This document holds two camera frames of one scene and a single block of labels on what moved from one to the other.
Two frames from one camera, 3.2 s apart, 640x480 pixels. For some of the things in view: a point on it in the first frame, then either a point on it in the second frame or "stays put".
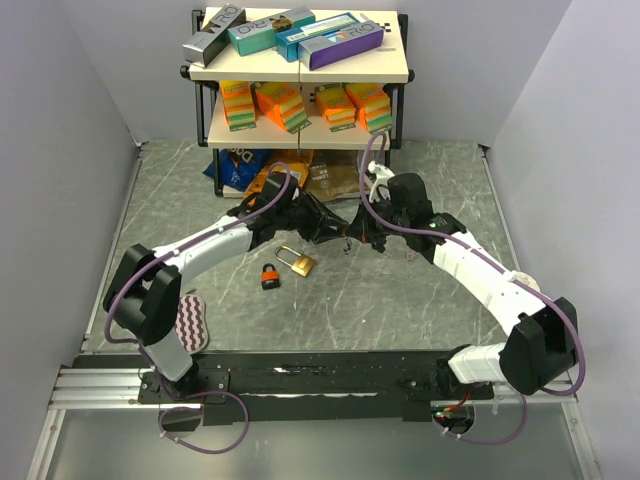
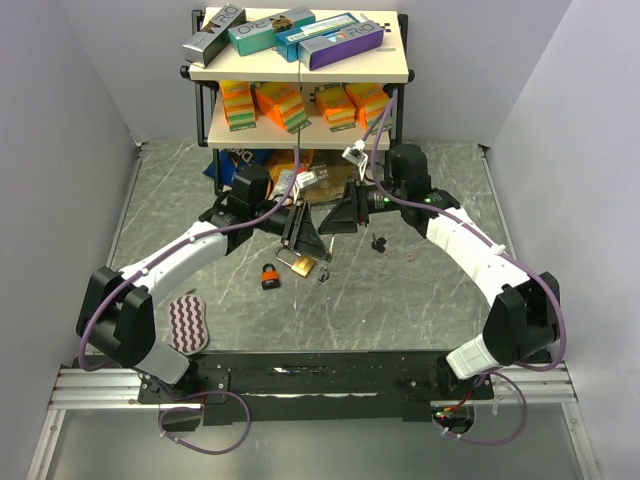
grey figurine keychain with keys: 347,244 → 323,274
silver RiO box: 203,45 stays put
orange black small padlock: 270,279 stays put
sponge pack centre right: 336,106 stays put
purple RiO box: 360,42 stays put
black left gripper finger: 331,226 → 310,240
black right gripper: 361,228 → 345,216
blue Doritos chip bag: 237,166 stays put
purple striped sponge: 191,323 stays put
